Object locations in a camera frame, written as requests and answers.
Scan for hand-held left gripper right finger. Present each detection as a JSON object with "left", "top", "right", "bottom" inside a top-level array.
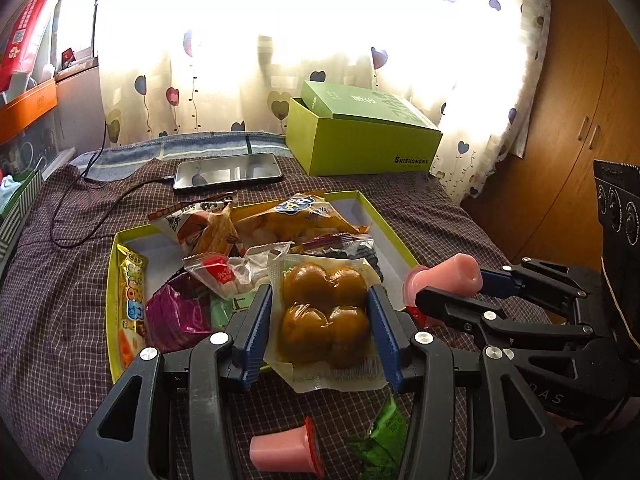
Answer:
[{"left": 367, "top": 284, "right": 583, "bottom": 480}]

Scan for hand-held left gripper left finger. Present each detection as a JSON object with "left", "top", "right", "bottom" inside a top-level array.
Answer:
[{"left": 60, "top": 284, "right": 273, "bottom": 480}]

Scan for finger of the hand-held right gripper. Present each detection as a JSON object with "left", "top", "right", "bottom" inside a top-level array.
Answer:
[
  {"left": 477, "top": 256, "right": 602, "bottom": 307},
  {"left": 414, "top": 284, "right": 602, "bottom": 350}
]

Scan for pink jelly cup red lid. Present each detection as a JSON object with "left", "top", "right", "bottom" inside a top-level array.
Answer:
[
  {"left": 249, "top": 416, "right": 327, "bottom": 477},
  {"left": 402, "top": 254, "right": 484, "bottom": 321}
]

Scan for clear packet of brown balls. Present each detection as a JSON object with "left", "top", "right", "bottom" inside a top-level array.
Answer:
[{"left": 264, "top": 250, "right": 392, "bottom": 395}]

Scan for clear red-label snack packet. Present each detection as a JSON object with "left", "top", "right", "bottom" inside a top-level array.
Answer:
[{"left": 182, "top": 242, "right": 292, "bottom": 302}]

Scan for yellow-green shallow box tray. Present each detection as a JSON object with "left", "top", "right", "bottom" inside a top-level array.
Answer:
[{"left": 105, "top": 190, "right": 421, "bottom": 386}]

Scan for magenta snack wrapper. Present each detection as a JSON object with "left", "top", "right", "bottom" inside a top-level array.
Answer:
[{"left": 146, "top": 279, "right": 217, "bottom": 354}]

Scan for dark grey snack packet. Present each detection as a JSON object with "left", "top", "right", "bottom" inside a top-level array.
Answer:
[{"left": 300, "top": 234, "right": 386, "bottom": 282}]

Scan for yellow candy bar wrapper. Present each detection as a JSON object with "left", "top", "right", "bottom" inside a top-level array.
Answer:
[{"left": 116, "top": 244, "right": 151, "bottom": 367}]

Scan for green snack packet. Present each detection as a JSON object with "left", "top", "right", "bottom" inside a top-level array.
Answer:
[{"left": 347, "top": 395, "right": 412, "bottom": 480}]

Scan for yellow crumpled snack packet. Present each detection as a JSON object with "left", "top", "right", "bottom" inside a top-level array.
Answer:
[{"left": 235, "top": 192, "right": 372, "bottom": 252}]

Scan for orange and white snack packet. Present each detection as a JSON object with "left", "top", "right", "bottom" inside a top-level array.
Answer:
[{"left": 147, "top": 195, "right": 246, "bottom": 257}]

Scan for black smartphone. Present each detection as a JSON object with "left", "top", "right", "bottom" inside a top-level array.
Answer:
[{"left": 172, "top": 152, "right": 284, "bottom": 193}]

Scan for yellow-green cardboard box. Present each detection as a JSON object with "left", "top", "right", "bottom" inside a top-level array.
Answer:
[{"left": 285, "top": 97, "right": 443, "bottom": 177}]

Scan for wooden wardrobe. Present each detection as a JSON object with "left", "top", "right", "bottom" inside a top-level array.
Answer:
[{"left": 460, "top": 0, "right": 640, "bottom": 271}]

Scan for brown plaid bedsheet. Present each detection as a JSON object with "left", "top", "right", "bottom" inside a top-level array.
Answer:
[{"left": 0, "top": 150, "right": 551, "bottom": 480}]

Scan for blue and white folded blanket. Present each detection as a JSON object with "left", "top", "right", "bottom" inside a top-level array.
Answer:
[{"left": 70, "top": 131, "right": 292, "bottom": 171}]

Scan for green cardboard box lid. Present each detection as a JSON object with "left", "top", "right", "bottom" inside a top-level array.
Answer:
[{"left": 300, "top": 80, "right": 437, "bottom": 133}]

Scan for green striped box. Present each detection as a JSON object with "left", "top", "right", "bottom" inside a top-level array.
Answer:
[{"left": 0, "top": 170, "right": 46, "bottom": 261}]

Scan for clear plastic storage box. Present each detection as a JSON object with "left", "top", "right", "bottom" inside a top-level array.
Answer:
[{"left": 0, "top": 110, "right": 76, "bottom": 181}]

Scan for white heart-print curtain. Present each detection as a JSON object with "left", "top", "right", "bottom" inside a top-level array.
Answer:
[{"left": 95, "top": 0, "right": 551, "bottom": 206}]

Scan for orange storage box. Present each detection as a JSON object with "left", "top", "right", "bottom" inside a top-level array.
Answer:
[{"left": 0, "top": 77, "right": 58, "bottom": 143}]

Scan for red and white carton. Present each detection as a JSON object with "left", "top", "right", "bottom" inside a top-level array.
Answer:
[{"left": 0, "top": 0, "right": 68, "bottom": 96}]

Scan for black charging cable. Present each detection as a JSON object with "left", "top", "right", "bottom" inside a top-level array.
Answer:
[{"left": 47, "top": 115, "right": 176, "bottom": 249}]

